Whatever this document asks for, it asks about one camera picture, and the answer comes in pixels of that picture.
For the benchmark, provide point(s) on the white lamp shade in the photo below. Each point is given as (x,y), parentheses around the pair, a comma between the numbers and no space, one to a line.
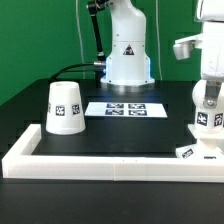
(65,114)

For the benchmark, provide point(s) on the white marker sheet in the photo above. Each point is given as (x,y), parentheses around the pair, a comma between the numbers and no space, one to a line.
(142,110)

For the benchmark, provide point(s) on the white lamp bulb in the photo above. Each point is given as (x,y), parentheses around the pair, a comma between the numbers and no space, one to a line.
(205,118)

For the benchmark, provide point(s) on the white frame wall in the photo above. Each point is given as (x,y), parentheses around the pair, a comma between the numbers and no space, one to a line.
(20,162)

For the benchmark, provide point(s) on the white lamp base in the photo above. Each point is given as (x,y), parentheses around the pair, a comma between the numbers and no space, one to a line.
(206,146)

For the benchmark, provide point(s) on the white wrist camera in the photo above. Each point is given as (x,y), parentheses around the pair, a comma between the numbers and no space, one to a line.
(182,47)

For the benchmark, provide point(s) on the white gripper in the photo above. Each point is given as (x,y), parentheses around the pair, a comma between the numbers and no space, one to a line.
(212,61)

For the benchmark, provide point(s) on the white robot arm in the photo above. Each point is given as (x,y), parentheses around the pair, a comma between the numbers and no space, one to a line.
(128,66)

